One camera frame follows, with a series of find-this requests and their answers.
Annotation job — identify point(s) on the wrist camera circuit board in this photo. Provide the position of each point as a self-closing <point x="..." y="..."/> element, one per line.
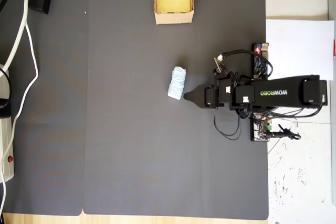
<point x="220" y="64"/>

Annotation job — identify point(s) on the small red object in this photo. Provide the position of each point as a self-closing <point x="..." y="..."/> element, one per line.
<point x="334" y="49"/>

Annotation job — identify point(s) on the blue controller board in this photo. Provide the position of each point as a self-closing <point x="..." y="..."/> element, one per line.
<point x="260" y="61"/>

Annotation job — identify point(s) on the large dark grey mat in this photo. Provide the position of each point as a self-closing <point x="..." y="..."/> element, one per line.
<point x="144" y="134"/>

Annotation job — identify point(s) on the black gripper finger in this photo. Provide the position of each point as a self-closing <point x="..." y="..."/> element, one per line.
<point x="197" y="96"/>

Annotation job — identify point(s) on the small dark grey mat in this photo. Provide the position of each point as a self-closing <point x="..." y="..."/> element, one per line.
<point x="57" y="103"/>

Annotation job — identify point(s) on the black motor driver board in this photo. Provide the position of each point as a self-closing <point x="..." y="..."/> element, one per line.
<point x="258" y="129"/>

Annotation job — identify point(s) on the white power strip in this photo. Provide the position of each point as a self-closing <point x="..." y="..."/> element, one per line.
<point x="6" y="142"/>

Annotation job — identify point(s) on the white paper sheet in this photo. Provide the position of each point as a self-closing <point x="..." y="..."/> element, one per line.
<point x="299" y="48"/>

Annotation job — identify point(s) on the pale blue yarn spool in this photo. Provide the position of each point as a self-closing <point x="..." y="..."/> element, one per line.
<point x="177" y="83"/>

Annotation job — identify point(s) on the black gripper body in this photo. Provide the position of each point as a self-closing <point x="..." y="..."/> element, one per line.
<point x="221" y="94"/>

